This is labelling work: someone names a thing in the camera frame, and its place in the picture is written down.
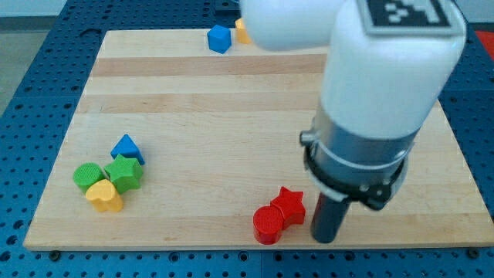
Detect red cylinder block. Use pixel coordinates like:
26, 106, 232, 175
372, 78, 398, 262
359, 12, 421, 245
252, 205, 283, 245

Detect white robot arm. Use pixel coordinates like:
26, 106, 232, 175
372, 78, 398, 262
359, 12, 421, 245
239, 0, 466, 210

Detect wooden board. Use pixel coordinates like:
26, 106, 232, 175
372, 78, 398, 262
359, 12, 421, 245
22, 27, 494, 252

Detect red star block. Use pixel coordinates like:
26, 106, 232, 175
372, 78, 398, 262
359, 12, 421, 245
270, 186, 306, 230

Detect blue cube block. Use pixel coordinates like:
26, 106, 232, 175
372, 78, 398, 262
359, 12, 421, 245
207, 25, 232, 54

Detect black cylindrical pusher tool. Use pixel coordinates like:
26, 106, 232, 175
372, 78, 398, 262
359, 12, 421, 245
310, 193, 351, 243

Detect blue triangle block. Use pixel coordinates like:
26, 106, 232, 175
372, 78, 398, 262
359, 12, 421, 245
110, 134, 145, 165

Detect green star block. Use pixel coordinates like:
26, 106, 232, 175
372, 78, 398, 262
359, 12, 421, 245
103, 154, 144, 194

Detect yellow heart block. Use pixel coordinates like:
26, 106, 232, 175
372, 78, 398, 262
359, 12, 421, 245
85, 179, 124, 212

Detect green cylinder block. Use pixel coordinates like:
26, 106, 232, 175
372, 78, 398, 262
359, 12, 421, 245
73, 162, 107, 193

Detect fiducial marker tag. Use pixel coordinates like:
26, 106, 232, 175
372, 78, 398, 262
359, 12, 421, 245
357, 0, 462, 36

